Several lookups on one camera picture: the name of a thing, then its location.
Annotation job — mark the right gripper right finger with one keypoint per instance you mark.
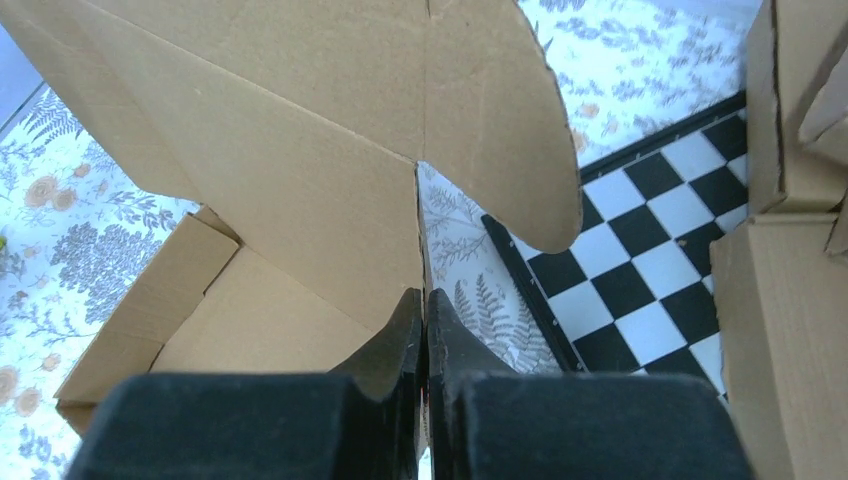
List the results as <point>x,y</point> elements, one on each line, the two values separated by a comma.
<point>455,357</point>

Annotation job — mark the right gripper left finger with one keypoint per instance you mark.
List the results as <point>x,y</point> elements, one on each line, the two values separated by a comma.
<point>380,421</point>

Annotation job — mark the cardboard box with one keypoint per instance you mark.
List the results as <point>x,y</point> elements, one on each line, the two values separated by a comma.
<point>327,146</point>
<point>823,103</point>
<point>781,302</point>
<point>790,49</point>

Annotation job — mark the black white chessboard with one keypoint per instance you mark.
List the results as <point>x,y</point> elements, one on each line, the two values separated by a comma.
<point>634,292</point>

